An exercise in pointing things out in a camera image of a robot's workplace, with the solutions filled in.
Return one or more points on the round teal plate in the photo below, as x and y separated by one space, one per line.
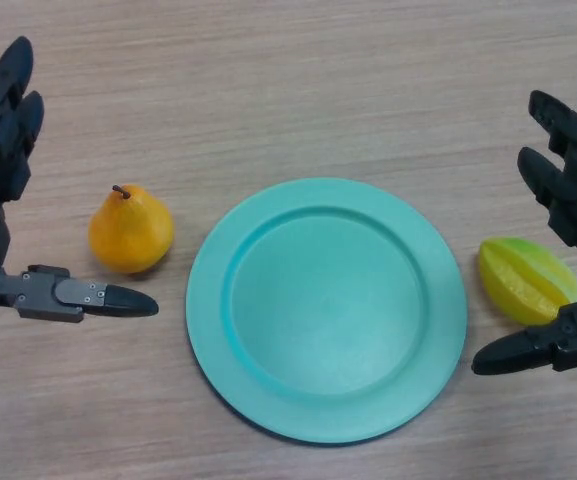
325 310

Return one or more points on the yellow orange pear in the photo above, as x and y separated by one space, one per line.
130 235

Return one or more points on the yellow green starfruit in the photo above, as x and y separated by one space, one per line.
518 280

